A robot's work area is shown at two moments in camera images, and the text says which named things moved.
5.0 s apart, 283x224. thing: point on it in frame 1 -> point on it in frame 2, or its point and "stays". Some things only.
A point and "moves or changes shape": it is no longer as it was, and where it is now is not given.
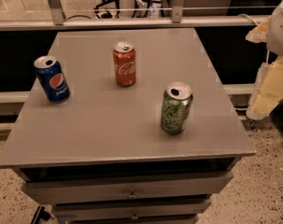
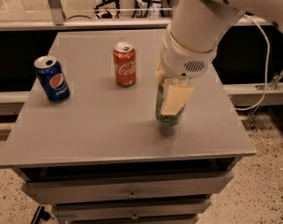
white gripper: (279, 32) -> (182, 61)
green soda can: (177, 97) moves or changes shape
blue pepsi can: (51, 77) stays
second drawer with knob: (130, 210) stays
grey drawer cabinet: (102, 157) stays
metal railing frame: (176, 18) stays
